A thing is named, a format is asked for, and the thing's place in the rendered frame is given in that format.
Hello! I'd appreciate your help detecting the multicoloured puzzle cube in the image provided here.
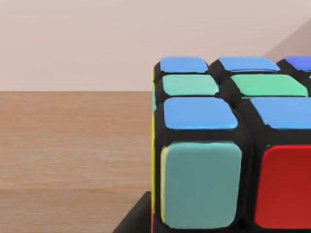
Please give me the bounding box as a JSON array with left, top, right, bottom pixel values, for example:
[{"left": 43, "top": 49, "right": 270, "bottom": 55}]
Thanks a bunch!
[{"left": 151, "top": 56, "right": 311, "bottom": 233}]

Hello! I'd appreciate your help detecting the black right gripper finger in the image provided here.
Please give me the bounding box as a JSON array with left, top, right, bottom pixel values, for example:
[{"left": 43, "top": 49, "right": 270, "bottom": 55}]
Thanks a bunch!
[{"left": 112, "top": 191, "right": 153, "bottom": 233}]

